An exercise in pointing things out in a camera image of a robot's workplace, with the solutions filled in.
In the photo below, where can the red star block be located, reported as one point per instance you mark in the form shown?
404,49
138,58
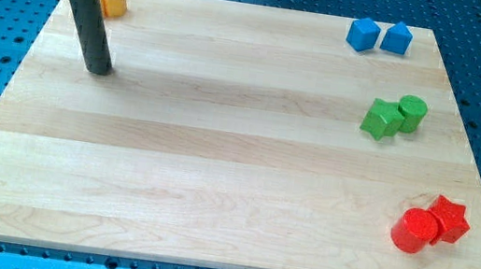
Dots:
450,219

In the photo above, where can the blue pentagon block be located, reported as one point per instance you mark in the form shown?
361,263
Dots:
397,39

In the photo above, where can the light wooden board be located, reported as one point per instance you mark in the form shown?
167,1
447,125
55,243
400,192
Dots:
228,136

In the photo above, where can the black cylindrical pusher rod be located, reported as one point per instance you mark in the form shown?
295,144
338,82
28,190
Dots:
92,37

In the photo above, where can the green star block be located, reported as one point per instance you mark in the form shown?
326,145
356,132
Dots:
382,119

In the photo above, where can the green cylinder block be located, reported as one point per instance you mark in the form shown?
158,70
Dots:
413,109

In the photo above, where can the red cylinder block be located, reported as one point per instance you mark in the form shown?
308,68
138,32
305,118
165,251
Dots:
414,230

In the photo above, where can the blue cube block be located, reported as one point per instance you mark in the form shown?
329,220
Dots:
362,34

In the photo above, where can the yellow hexagon block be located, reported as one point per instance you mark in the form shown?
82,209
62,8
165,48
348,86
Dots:
113,8

